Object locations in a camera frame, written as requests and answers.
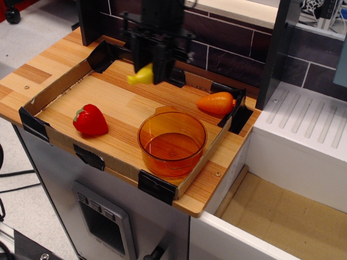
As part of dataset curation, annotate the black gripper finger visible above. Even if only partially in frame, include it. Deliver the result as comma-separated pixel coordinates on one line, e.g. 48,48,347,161
131,36,153,73
152,43,175,85

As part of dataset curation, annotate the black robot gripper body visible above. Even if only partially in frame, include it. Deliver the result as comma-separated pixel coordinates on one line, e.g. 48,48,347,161
120,1,196,62

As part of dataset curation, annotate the yellow toy banana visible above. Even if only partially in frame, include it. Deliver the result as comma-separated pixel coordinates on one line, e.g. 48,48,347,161
127,63,154,85

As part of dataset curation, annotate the transparent orange plastic pot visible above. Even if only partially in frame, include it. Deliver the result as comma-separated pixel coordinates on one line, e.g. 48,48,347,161
137,106,208,178

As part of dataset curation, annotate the cardboard fence with black tape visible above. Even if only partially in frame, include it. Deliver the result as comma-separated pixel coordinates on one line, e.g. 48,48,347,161
19,41,253,204

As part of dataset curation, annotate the orange toy carrot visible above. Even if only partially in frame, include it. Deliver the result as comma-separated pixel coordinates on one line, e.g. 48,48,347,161
196,92,236,115

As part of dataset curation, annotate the red toy strawberry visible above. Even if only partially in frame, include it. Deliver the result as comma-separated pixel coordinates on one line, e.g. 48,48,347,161
73,104,108,135

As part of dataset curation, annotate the black chair caster wheel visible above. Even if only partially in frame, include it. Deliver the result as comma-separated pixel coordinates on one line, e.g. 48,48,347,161
5,6,21,24

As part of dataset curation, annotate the grey toy dishwasher panel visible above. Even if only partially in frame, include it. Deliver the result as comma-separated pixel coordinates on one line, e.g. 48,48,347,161
72,181,137,259

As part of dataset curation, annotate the white toy sink unit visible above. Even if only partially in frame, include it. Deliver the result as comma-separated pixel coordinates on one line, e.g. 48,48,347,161
189,83,346,259

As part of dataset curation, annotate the dark grey upright post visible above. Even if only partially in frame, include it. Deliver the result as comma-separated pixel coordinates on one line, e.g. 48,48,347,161
255,1,302,110

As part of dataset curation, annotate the black floor cable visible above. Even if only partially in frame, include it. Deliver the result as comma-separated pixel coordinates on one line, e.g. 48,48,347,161
0,169,41,193

